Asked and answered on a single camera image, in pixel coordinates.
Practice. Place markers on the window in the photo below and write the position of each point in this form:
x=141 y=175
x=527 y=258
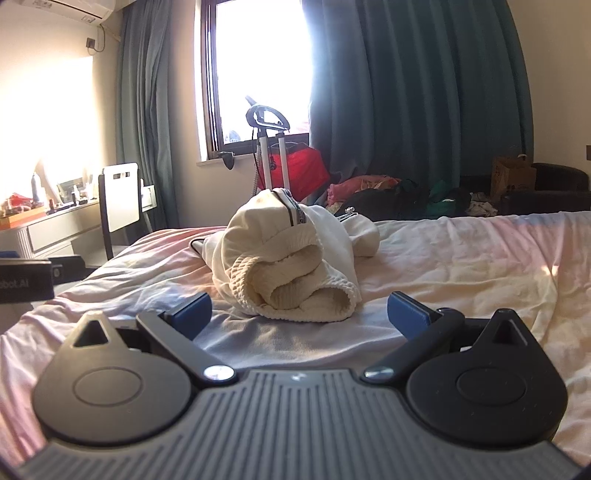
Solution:
x=258 y=69

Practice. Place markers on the pink and orange clothes pile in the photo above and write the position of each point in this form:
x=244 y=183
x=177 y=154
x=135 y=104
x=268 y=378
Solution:
x=360 y=187

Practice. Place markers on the clutter of small desk things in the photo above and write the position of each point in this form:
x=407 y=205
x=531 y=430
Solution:
x=69 y=196

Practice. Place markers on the narrow teal curtain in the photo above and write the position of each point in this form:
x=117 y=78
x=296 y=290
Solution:
x=143 y=115

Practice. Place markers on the cream knit sweater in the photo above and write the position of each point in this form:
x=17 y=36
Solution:
x=277 y=240

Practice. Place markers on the green cloth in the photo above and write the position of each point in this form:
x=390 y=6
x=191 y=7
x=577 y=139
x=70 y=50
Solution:
x=443 y=191

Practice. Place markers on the wide teal curtain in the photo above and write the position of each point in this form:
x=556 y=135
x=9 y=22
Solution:
x=415 y=92

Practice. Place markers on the cardboard box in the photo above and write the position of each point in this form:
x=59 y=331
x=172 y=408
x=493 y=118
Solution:
x=510 y=177

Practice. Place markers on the dark wall socket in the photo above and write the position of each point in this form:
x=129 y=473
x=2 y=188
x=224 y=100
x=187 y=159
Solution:
x=91 y=43

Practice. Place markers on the patterned cloth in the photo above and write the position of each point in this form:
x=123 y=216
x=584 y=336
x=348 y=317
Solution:
x=482 y=207

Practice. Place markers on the black bag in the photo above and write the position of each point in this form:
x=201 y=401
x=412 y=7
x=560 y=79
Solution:
x=388 y=203

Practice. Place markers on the white chair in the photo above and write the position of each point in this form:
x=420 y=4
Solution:
x=120 y=194

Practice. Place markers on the white air conditioner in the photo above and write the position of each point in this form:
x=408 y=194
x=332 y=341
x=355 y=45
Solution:
x=78 y=9

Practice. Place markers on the garment steamer stand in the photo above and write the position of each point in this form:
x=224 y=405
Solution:
x=265 y=120

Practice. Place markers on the grey desk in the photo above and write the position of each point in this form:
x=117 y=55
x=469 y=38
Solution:
x=51 y=230

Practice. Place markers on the dark armchair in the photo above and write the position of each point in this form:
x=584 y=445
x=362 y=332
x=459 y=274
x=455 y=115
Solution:
x=558 y=180

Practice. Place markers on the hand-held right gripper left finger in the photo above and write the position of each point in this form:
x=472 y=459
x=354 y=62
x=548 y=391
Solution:
x=194 y=310

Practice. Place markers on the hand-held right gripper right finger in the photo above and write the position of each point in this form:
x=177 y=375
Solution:
x=407 y=314

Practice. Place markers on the red bag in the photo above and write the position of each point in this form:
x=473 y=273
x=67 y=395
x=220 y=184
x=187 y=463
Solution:
x=304 y=168

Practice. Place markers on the bed with pink sheet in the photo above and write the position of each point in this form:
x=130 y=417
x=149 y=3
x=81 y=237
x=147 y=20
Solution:
x=461 y=258

